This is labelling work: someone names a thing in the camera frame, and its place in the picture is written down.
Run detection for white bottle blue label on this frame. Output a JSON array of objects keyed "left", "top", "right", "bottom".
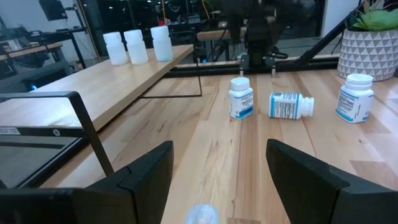
[
  {"left": 269, "top": 91, "right": 315, "bottom": 120},
  {"left": 335, "top": 73, "right": 375, "bottom": 124},
  {"left": 228, "top": 77, "right": 254, "bottom": 121}
]

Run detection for white grey patterned pot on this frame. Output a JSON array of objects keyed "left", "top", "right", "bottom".
[{"left": 337, "top": 28, "right": 398, "bottom": 82}]

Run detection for black wall monitor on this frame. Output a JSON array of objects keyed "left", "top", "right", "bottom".
[{"left": 39, "top": 0, "right": 68, "bottom": 21}]

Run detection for green succulent plant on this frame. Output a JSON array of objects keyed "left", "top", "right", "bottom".
[{"left": 351, "top": 0, "right": 398, "bottom": 32}]

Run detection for small plain white bottle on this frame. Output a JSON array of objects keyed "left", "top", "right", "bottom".
[
  {"left": 103, "top": 31, "right": 129, "bottom": 66},
  {"left": 123, "top": 29, "right": 149, "bottom": 65},
  {"left": 150, "top": 26, "right": 174, "bottom": 62}
]

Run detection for background wooden workbench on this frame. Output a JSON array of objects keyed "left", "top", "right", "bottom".
[{"left": 0, "top": 27, "right": 88, "bottom": 78}]

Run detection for white label sticker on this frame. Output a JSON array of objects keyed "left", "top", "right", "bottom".
[{"left": 0, "top": 126, "right": 21, "bottom": 136}]

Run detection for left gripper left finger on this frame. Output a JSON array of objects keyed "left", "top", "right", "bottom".
[{"left": 0, "top": 140, "right": 174, "bottom": 224}]

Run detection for small clear cap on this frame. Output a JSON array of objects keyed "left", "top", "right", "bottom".
[{"left": 185, "top": 203, "right": 220, "bottom": 224}]

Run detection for wooden shelf black legs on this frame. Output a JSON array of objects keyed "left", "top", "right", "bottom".
[{"left": 0, "top": 43, "right": 203, "bottom": 178}]

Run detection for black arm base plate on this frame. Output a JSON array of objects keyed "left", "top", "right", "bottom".
[{"left": 238, "top": 53, "right": 277, "bottom": 77}]

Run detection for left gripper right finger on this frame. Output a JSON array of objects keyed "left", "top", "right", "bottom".
[{"left": 266, "top": 139, "right": 398, "bottom": 224}]

